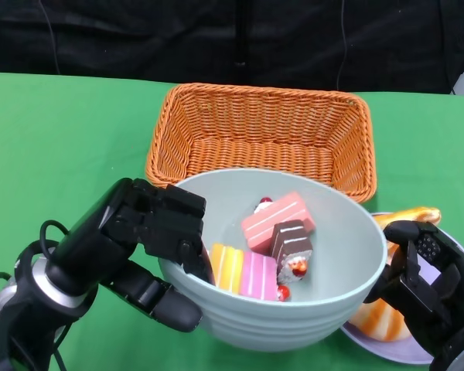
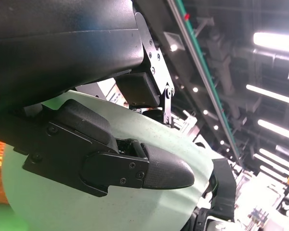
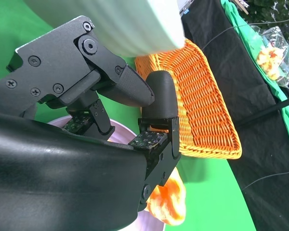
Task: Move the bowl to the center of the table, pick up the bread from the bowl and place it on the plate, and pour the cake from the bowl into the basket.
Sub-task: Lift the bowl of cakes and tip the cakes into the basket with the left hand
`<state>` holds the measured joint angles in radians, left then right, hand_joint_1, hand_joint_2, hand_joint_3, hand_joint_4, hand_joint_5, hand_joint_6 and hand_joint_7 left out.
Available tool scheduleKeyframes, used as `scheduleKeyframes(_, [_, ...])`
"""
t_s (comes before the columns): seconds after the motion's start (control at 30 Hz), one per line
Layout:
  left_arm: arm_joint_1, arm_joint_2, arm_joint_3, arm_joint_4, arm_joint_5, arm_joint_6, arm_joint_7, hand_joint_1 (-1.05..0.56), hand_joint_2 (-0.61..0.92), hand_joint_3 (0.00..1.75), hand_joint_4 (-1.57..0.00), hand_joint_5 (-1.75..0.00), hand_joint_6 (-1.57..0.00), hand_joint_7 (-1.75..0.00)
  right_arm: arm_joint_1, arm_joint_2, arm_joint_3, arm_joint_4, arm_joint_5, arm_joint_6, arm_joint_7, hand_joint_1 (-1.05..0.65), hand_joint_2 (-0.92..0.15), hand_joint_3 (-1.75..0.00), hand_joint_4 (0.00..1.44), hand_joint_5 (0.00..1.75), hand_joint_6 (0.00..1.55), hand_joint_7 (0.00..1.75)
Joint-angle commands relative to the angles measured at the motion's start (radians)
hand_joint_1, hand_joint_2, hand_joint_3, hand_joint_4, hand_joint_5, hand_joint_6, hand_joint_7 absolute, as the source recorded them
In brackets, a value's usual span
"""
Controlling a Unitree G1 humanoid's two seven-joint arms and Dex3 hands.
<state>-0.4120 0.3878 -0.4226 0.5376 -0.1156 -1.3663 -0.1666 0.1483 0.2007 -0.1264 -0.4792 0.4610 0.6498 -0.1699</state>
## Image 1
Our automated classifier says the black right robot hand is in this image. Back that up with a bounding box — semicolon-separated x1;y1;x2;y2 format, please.
361;219;464;360

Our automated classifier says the thin black background cable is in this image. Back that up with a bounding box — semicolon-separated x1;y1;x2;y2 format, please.
334;0;349;92
38;0;62;75

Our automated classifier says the brown chocolate cake slice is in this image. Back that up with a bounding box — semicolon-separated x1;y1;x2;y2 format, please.
270;219;314;285

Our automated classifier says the magenta pink cake slice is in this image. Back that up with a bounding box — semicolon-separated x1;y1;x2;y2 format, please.
237;250;292;302

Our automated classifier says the black backdrop cloth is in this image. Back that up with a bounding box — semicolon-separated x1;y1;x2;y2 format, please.
0;0;464;97

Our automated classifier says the orange wicker basket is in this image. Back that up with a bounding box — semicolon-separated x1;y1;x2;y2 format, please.
145;82;378;204

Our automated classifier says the yellow cake slice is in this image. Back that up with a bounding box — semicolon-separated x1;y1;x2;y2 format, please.
210;243;244;291

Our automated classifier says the elongated ribbed bread loaf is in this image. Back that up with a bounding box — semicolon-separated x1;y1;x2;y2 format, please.
372;206;442;229

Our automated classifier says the round pumpkin-shaped bread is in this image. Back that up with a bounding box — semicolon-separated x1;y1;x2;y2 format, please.
350;241;411;343

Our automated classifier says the green tablecloth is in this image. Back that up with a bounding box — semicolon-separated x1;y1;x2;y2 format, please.
0;71;464;371

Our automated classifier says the grey-green bowl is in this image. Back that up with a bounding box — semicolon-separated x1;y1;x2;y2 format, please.
157;166;387;352

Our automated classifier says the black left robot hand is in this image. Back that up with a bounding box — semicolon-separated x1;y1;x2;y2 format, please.
46;177;217;333

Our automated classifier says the lavender plate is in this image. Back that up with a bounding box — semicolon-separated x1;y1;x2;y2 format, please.
339;211;464;365

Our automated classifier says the salmon pink cake slice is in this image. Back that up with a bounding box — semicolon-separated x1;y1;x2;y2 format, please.
241;191;316;256

